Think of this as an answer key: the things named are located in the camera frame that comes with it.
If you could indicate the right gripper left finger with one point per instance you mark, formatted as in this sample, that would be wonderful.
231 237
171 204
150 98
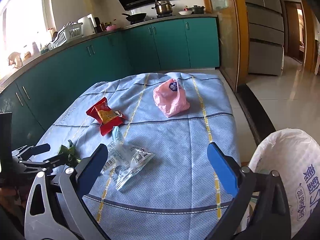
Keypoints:
55 209

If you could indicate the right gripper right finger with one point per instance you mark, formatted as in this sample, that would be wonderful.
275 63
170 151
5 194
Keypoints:
270 218

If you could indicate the white plastic trash bag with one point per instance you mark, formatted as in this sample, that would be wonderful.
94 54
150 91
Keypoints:
295 155

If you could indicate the clear printed plastic bag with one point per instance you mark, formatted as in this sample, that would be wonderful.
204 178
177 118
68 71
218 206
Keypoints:
124 160

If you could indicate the red snack wrapper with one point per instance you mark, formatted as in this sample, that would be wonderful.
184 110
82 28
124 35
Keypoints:
106 117

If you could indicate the teal kitchen cabinets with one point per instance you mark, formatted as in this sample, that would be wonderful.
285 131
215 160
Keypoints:
40 91

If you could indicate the blue checked tablecloth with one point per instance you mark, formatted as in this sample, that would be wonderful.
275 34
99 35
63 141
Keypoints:
175 196

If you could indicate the pink plastic bag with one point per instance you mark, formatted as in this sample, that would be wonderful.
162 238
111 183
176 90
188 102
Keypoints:
170 98

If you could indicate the white dish rack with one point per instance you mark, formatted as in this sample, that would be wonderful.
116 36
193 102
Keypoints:
69 32

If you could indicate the white kettle appliance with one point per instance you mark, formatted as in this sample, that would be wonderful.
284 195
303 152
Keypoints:
87 27

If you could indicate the pink small container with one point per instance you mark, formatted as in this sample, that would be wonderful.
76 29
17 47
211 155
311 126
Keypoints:
111 27

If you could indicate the silver refrigerator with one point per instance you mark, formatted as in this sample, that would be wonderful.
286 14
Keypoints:
266 37

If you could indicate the black wok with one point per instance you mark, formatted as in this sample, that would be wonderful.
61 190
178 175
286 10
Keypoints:
134 18

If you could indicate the dark lidded pot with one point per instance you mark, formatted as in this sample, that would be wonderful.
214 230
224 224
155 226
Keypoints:
197 9

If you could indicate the white bowl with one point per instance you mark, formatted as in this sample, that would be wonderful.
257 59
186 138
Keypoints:
185 12

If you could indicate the steel cooking pot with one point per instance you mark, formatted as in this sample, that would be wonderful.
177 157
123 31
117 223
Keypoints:
163 7

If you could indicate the wooden glass door frame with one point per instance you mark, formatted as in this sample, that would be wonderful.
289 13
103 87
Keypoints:
234 39

